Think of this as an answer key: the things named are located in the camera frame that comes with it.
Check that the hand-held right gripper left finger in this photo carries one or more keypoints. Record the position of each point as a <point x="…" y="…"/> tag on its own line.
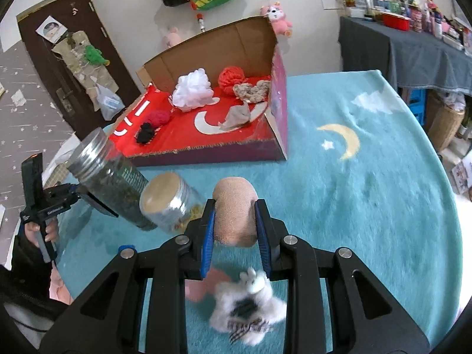
<point x="208" y="236"/>

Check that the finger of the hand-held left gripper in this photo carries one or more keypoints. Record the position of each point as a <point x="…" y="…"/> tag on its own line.
<point x="97" y="204"/>

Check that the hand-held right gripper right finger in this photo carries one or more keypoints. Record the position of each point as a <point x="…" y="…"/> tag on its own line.
<point x="262" y="236"/>

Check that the tall glass jar metal lid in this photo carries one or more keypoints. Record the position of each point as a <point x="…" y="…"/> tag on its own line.
<point x="118" y="188"/>

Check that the beige round puff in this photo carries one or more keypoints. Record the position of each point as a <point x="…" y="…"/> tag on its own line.
<point x="236" y="214"/>

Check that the small glass jar gold contents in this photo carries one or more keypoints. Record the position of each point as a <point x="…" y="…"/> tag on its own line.
<point x="169" y="202"/>

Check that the white fluffy plush toy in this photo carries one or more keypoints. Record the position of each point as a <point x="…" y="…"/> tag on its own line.
<point x="265" y="302"/>

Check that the black knitted piece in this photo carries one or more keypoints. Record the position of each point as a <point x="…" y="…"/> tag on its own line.
<point x="145" y="132"/>

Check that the cardboard box red lining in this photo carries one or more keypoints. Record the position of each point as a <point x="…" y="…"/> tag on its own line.
<point x="221" y="136"/>

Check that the red knitted piece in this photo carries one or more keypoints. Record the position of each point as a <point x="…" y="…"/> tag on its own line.
<point x="160" y="117"/>

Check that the grey white cloth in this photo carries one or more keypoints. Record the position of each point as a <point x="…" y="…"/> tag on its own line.
<point x="236" y="116"/>

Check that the pink soft pad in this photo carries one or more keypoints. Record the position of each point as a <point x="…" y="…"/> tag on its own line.
<point x="199" y="289"/>

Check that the person's left hand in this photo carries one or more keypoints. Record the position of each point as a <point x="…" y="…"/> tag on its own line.
<point x="31" y="233"/>

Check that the pink garment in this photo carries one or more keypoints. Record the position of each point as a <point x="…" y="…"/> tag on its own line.
<point x="61" y="289"/>

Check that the teal printed blanket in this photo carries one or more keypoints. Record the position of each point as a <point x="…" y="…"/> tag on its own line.
<point x="350" y="210"/>

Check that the clear plastic bag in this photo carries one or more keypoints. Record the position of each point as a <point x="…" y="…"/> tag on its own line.
<point x="108" y="101"/>

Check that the beige hanging organizer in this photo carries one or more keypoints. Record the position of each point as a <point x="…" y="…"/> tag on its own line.
<point x="79" y="72"/>

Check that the dark brown door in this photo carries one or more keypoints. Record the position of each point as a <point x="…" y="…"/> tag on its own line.
<point x="44" y="66"/>

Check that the white bath pouf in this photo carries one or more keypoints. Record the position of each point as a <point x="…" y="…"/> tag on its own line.
<point x="193" y="88"/>

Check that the green plush toy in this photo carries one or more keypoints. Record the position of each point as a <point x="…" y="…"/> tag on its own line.
<point x="94" y="55"/>

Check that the red yarn ball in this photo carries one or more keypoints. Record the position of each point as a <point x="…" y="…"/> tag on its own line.
<point x="232" y="77"/>

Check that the photo on door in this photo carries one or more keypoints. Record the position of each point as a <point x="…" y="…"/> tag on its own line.
<point x="51" y="29"/>

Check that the pale pink plush toy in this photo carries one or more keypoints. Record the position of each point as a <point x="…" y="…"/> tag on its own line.
<point x="171" y="37"/>

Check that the red capped tube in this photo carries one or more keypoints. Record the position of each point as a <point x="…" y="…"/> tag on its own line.
<point x="200" y="22"/>

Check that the wicker basket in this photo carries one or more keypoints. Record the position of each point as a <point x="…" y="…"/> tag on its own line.
<point x="444" y="127"/>

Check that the bright pink plush toy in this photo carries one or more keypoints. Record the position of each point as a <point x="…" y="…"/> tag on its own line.
<point x="276" y="18"/>

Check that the table with grey cloth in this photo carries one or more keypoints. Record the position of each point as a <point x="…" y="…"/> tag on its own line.
<point x="405" y="59"/>

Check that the red plastic basin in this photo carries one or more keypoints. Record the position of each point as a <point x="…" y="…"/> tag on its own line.
<point x="396" y="21"/>

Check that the row of cosmetic bottles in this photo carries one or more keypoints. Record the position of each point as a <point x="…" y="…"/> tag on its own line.
<point x="424" y="11"/>

